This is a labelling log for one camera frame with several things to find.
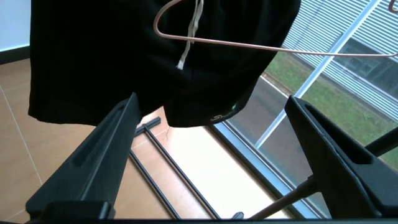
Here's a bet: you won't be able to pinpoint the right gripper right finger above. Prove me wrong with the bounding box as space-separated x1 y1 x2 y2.
284 95 398 219

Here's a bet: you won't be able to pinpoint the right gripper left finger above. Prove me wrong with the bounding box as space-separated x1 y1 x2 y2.
25 92 143 219

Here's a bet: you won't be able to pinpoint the black shorts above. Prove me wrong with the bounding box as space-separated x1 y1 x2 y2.
27 0 302 128

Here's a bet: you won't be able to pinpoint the black clothes rack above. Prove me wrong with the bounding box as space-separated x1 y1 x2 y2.
129 116 398 220

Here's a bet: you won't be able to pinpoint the window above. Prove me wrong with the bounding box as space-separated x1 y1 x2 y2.
206 0 398 218

